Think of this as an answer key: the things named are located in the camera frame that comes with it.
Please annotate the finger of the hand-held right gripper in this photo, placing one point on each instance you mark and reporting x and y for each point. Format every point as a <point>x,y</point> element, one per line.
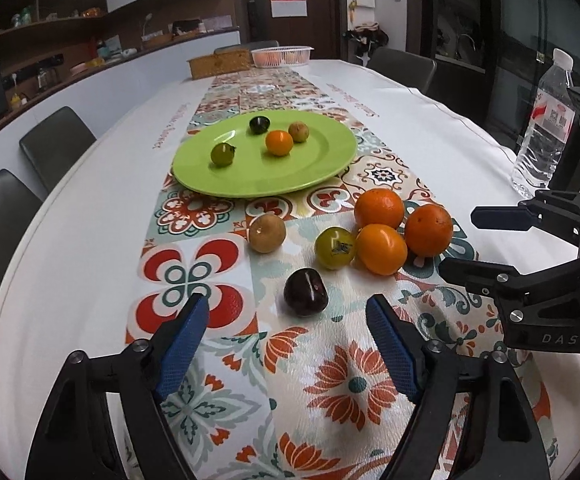
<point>475,272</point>
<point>500,217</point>

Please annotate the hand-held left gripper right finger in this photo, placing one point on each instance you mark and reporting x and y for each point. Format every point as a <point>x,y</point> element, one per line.
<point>392,350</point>

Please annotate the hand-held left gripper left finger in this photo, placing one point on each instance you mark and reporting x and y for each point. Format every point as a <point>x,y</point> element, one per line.
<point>184,345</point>

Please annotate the dark purple plum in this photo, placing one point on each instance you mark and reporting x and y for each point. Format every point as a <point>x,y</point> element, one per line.
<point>306,292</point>

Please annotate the green plate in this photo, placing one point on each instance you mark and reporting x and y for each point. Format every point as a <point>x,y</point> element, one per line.
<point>250,172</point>

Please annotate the large orange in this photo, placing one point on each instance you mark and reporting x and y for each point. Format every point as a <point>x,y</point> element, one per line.
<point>379,208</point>
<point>428,230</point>
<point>381,249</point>

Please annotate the patterned table runner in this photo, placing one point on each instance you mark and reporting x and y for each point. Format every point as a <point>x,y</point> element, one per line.
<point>270,360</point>

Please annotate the clear plastic water bottle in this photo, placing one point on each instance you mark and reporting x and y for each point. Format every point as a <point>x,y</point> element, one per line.
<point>542,130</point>

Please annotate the green tomato with sticker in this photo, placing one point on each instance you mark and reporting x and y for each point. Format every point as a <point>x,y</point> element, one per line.
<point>334,247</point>

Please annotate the brown round fruit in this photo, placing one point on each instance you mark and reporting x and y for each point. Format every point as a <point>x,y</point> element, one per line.
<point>267,232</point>

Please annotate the small green tomato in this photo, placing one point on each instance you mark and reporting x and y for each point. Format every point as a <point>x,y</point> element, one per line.
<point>222,154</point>

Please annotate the small brown fruit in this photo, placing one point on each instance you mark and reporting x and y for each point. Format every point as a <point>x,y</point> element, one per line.
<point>299,131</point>

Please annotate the small orange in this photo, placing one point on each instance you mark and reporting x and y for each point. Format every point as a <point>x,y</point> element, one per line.
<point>279,142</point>

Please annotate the dark clothes pile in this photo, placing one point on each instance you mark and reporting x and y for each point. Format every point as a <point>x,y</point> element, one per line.
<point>367,35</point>

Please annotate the small dark plum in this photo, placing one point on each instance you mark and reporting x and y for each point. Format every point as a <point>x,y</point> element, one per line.
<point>259,124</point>

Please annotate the white plastic basket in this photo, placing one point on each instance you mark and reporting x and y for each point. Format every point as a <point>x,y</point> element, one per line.
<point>281,55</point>

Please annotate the woven wicker basket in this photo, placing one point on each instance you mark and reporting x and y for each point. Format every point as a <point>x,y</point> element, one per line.
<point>219,64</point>

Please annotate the glass kettle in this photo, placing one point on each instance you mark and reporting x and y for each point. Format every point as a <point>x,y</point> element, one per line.
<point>47,79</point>

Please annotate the white desk lamp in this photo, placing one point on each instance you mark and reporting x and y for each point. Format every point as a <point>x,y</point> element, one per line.
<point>145,27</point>

